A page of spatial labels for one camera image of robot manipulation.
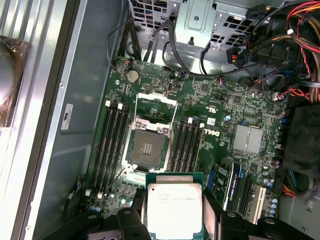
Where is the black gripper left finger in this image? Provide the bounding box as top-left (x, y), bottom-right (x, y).
top-left (41, 186), bottom-right (151, 240)

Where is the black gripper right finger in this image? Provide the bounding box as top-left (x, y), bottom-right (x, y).
top-left (202, 187), bottom-right (316, 240)

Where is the thin wire locking lever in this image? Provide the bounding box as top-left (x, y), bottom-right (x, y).
top-left (170, 101), bottom-right (180, 131)
top-left (104, 168), bottom-right (126, 197)

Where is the silver topped CPU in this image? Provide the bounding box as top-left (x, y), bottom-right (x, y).
top-left (144, 171), bottom-right (205, 238)

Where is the metal socket cover frame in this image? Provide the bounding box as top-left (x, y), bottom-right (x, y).
top-left (133, 92), bottom-right (180, 132)

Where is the black expansion slot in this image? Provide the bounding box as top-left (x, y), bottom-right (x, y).
top-left (237, 177), bottom-right (254, 219)

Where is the white expansion slot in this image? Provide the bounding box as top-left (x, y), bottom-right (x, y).
top-left (251, 185), bottom-right (266, 225)

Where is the black RAM slot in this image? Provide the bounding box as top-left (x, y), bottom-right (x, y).
top-left (84, 99), bottom-right (112, 198)
top-left (176, 116), bottom-right (193, 174)
top-left (171, 117), bottom-right (186, 174)
top-left (91, 106), bottom-right (118, 195)
top-left (103, 107), bottom-right (130, 195)
top-left (183, 117), bottom-right (200, 174)
top-left (191, 121), bottom-right (205, 174)
top-left (96, 102), bottom-right (124, 200)

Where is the CPU socket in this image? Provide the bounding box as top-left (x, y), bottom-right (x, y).
top-left (123, 123), bottom-right (176, 176)

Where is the black graphics card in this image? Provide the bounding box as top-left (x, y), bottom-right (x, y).
top-left (219, 157), bottom-right (253, 213)

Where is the silver power supply unit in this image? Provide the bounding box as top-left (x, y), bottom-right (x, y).
top-left (277, 194), bottom-right (320, 240)

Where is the silver chipset heatsink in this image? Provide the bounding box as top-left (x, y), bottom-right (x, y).
top-left (231, 124), bottom-right (263, 153)

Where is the black plastic shroud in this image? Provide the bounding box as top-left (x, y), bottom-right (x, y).
top-left (283, 103), bottom-right (320, 173)

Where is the white case sticker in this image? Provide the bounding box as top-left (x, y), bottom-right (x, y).
top-left (60, 101), bottom-right (74, 131)

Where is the green motherboard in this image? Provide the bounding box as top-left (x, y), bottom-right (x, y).
top-left (84, 56), bottom-right (290, 226)

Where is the silver coin battery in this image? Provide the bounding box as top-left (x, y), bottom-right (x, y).
top-left (126, 69), bottom-right (140, 84)

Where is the black and silver PC case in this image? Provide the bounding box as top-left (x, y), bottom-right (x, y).
top-left (0, 0), bottom-right (320, 240)

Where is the black power plug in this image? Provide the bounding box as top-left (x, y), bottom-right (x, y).
top-left (226, 47), bottom-right (252, 69)

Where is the silver metal drive cage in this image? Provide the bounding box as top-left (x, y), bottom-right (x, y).
top-left (126, 0), bottom-right (253, 72)

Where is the orange red wire bundle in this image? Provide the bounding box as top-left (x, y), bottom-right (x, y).
top-left (224, 0), bottom-right (320, 106)

